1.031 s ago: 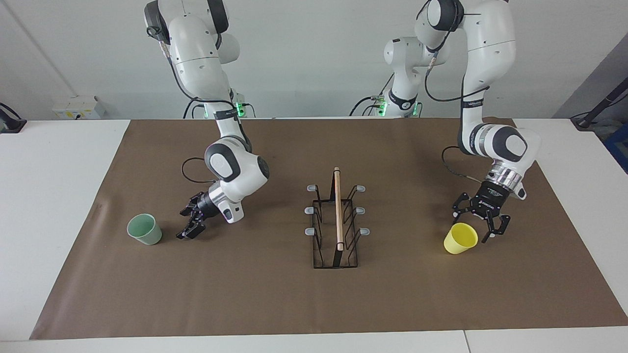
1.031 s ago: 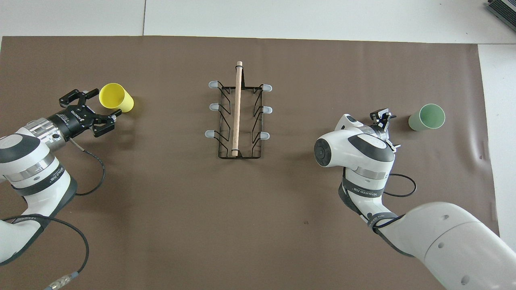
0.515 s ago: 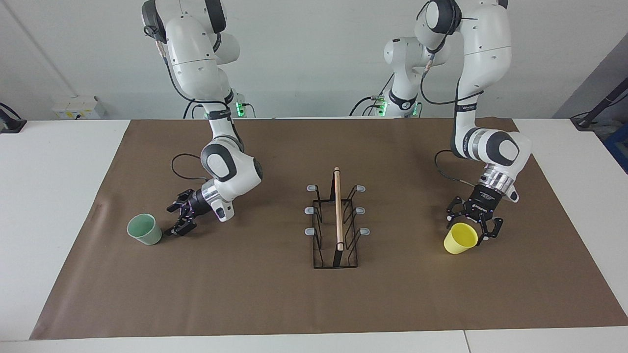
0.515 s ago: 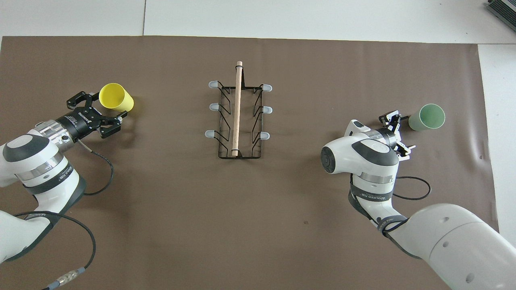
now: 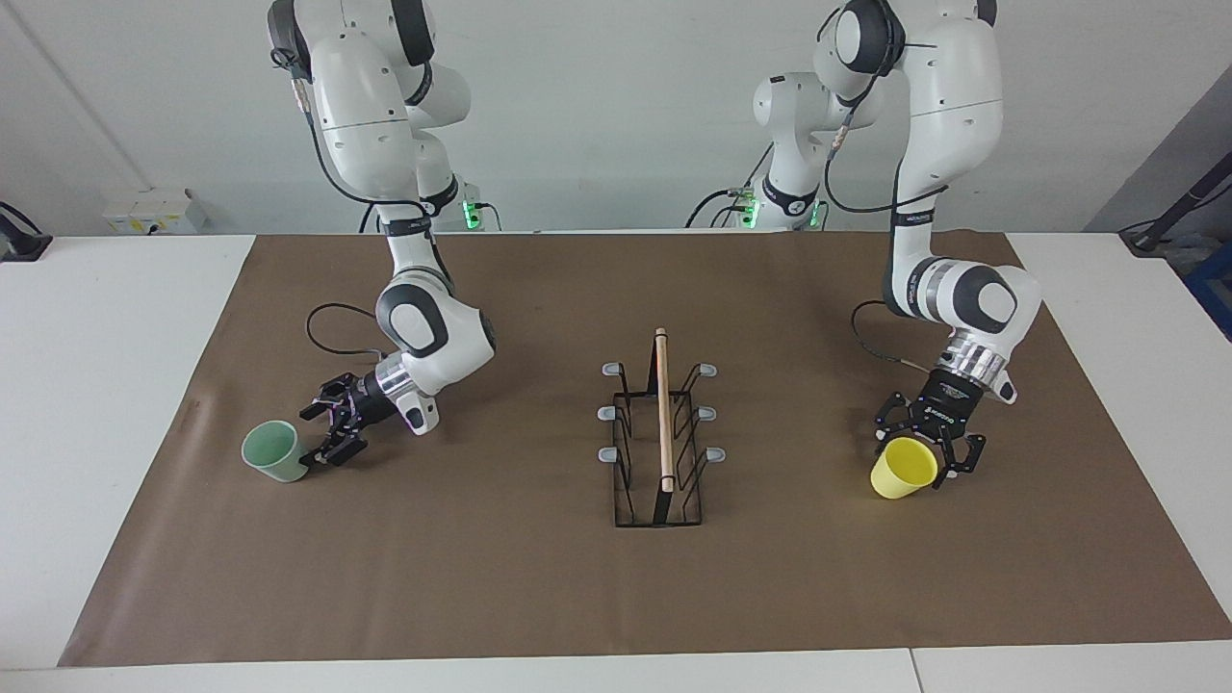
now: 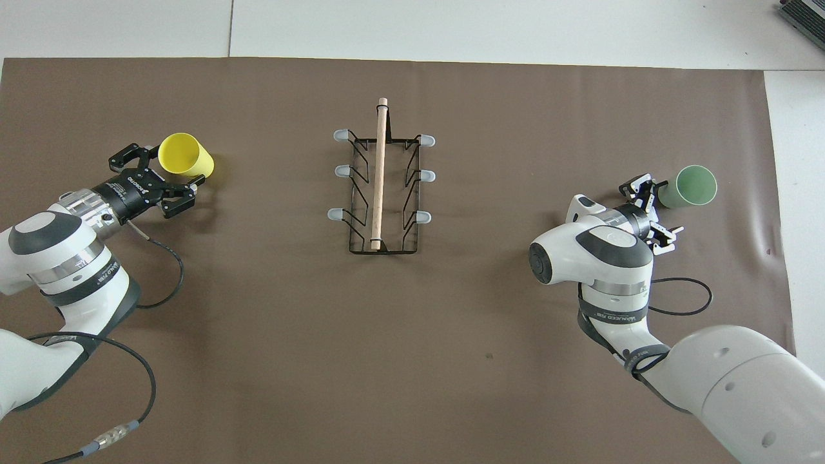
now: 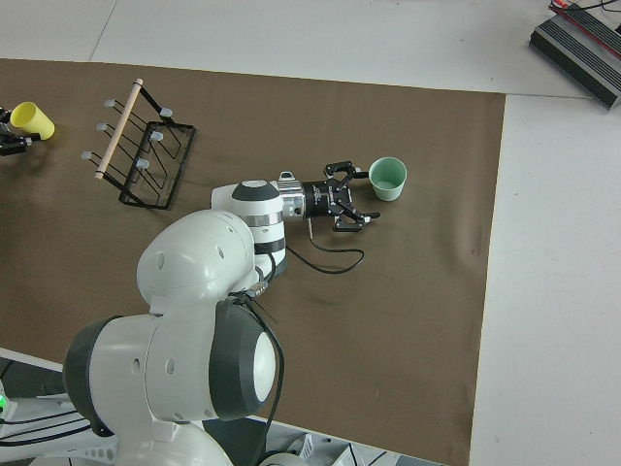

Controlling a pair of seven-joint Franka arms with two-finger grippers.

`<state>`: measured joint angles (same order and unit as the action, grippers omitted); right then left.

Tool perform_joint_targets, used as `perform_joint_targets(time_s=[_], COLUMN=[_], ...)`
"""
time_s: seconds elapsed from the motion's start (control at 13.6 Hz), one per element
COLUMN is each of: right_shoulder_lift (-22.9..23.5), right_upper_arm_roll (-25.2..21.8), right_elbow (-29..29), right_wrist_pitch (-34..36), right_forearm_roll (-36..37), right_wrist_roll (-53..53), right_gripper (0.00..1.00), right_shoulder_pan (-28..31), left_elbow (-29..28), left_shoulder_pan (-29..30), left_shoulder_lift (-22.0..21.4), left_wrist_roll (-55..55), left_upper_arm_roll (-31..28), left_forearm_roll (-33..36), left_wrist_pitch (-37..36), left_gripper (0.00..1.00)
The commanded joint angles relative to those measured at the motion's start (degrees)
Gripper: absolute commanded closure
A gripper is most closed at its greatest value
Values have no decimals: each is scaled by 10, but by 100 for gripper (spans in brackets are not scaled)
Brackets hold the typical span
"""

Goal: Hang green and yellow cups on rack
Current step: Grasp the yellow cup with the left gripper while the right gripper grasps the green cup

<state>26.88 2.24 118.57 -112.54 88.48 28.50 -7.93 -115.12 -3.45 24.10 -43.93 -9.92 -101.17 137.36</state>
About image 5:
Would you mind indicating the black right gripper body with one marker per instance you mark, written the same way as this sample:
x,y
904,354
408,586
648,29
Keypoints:
x,y
373,402

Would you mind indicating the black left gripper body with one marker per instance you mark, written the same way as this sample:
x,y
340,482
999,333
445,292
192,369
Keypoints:
x,y
945,406

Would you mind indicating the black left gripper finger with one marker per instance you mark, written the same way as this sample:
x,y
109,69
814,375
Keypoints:
x,y
893,419
967,454

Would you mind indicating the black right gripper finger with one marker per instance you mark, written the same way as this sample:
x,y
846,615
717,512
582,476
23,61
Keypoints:
x,y
335,393
346,445

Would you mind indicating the yellow plastic cup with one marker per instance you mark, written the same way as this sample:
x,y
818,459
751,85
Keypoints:
x,y
900,472

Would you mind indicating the pale green plastic cup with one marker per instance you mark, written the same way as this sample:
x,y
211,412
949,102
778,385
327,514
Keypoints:
x,y
274,452

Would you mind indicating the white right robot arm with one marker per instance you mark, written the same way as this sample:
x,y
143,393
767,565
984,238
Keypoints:
x,y
366,115

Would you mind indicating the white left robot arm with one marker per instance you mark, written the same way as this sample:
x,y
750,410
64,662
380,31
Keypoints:
x,y
943,115

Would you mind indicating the brown paper table mat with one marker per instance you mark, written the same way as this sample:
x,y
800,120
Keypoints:
x,y
481,577

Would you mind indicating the black stand pole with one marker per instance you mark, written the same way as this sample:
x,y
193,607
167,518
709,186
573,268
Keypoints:
x,y
1179,207

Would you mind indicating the white wall socket box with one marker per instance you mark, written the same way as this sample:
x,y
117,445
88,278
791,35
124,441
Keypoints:
x,y
154,212

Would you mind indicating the black clamp mount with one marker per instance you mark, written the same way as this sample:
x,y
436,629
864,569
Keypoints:
x,y
24,245

